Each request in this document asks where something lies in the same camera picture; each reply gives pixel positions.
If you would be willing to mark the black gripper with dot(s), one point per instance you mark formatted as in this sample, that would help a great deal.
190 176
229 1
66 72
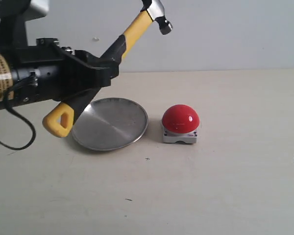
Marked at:
46 71

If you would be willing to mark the yellow black claw hammer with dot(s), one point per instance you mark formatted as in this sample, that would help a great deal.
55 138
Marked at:
59 121

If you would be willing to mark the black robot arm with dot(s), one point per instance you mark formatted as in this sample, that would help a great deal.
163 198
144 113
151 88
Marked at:
6 80

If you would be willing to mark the red dome push button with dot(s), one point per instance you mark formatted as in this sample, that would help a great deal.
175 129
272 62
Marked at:
180 123

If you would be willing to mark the round steel plate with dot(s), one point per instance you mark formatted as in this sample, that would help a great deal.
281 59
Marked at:
109 124

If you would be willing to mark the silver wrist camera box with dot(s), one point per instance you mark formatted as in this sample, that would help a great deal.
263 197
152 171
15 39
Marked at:
13 15

